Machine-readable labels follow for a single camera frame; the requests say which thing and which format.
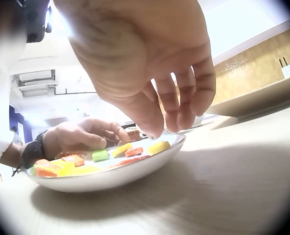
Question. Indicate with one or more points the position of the person's right hand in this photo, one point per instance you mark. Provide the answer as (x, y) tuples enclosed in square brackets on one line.
[(140, 53)]

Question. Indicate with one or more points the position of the person's left hand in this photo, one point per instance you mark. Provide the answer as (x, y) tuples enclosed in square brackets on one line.
[(71, 137)]

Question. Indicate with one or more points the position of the person's right index finger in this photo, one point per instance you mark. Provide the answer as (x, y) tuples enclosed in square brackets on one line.
[(168, 107)]

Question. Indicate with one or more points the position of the person's left thumb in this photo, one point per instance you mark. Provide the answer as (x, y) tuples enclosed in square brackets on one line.
[(91, 143)]

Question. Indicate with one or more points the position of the person's left index finger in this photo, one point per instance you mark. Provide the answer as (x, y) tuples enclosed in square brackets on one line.
[(113, 129)]

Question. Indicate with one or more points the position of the person's right middle finger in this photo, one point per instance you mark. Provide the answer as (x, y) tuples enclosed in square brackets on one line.
[(186, 102)]

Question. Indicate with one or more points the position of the person's right thumb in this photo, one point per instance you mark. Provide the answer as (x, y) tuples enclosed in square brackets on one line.
[(142, 115)]

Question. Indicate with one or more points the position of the person's right ring finger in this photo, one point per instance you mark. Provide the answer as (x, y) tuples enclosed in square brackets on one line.
[(205, 90)]

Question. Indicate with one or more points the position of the brown woven basket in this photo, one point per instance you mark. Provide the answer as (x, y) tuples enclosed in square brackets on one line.
[(134, 136)]

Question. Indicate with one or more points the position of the pile of colourful wrapped candies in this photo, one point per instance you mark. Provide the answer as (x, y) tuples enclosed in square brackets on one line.
[(86, 165)]

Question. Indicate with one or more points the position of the white shallow plate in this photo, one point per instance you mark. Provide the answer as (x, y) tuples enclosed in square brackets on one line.
[(125, 173)]

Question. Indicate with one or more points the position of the beige shallow bowl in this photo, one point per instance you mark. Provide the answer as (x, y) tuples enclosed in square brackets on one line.
[(255, 100)]

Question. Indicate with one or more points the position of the black wrist band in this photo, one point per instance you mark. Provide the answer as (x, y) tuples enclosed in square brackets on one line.
[(33, 151)]

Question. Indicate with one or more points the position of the ceiling air conditioner unit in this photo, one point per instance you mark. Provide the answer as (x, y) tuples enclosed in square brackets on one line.
[(36, 82)]

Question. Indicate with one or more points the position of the white router with black antennas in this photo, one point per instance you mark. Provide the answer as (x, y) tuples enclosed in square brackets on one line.
[(287, 69)]

